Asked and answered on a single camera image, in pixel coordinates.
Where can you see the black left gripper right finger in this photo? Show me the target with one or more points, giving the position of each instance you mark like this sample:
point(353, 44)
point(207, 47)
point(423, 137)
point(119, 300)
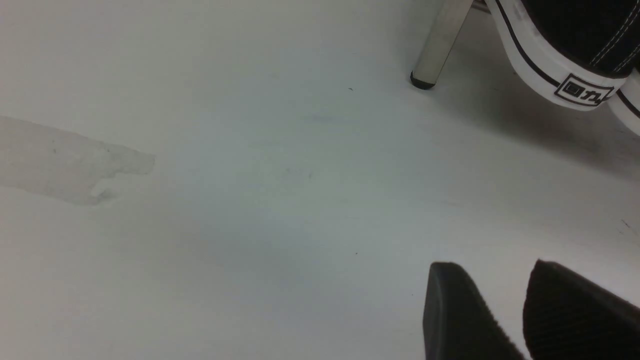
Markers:
point(568, 317)

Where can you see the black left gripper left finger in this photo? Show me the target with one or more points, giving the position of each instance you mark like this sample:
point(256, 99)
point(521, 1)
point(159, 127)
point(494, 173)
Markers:
point(457, 322)

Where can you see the stainless steel shoe rack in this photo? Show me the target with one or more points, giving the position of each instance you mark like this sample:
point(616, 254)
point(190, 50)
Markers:
point(450, 16)

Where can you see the right black canvas sneaker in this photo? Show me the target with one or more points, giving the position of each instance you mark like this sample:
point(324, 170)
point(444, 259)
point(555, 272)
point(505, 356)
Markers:
point(625, 104)

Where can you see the black canvas sneaker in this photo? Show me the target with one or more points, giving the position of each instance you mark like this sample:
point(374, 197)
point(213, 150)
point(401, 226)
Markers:
point(576, 54)
point(625, 104)

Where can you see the left black canvas sneaker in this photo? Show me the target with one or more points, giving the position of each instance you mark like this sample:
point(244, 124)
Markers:
point(576, 54)

